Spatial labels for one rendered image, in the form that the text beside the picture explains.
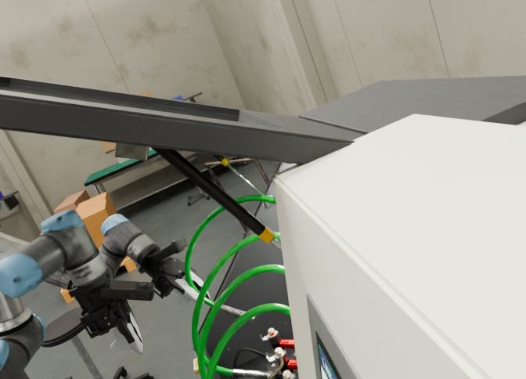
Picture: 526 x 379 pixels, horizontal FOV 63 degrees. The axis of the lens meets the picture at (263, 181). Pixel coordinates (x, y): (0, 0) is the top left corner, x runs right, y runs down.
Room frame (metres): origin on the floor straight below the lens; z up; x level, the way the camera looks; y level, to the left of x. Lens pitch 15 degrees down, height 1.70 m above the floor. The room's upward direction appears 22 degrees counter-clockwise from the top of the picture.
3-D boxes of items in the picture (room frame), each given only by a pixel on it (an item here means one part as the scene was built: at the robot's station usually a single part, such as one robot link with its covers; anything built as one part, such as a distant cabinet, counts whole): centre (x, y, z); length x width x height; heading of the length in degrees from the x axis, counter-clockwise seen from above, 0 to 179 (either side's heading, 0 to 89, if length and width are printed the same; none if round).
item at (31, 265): (0.79, 0.49, 1.50); 0.11 x 0.11 x 0.08; 60
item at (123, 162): (7.79, 1.48, 0.51); 2.81 x 1.12 x 1.02; 101
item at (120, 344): (0.86, 0.42, 1.24); 0.06 x 0.03 x 0.09; 95
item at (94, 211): (5.22, 2.32, 0.40); 1.32 x 0.94 x 0.79; 10
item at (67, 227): (0.87, 0.42, 1.50); 0.09 x 0.08 x 0.11; 150
